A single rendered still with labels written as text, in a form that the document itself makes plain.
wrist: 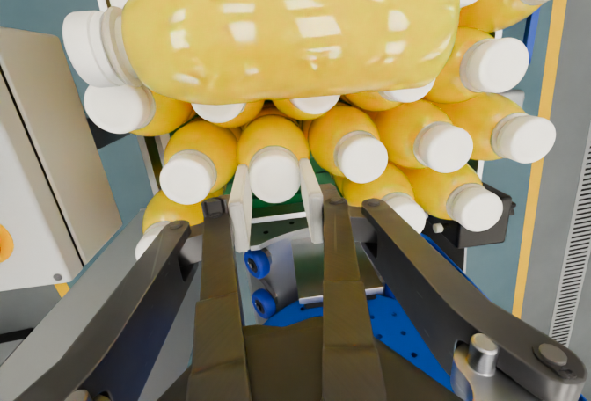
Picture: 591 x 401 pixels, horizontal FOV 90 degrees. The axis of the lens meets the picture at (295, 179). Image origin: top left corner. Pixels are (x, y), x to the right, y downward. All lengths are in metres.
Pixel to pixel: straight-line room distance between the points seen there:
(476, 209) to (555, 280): 2.17
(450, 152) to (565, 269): 2.21
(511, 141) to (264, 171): 0.20
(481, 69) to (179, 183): 0.24
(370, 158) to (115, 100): 0.19
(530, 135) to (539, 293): 2.18
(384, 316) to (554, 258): 1.95
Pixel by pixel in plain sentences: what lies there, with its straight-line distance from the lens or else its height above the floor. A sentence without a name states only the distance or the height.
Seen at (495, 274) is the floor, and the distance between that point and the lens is 2.17.
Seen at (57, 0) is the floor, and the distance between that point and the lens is 1.54.
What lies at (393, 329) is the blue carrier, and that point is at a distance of 0.45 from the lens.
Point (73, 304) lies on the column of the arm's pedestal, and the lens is 1.07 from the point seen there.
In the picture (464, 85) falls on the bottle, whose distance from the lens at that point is 0.29.
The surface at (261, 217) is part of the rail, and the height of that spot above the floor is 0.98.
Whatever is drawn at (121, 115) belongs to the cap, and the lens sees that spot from 0.25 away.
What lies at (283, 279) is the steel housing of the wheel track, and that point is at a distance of 0.51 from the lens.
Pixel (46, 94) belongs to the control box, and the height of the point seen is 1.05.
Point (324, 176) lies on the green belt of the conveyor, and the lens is 0.45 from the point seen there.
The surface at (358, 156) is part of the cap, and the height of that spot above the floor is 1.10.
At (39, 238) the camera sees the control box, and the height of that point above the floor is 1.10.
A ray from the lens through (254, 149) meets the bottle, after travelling 0.24.
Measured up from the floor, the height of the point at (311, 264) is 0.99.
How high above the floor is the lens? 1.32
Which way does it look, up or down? 69 degrees down
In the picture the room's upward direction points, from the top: 165 degrees clockwise
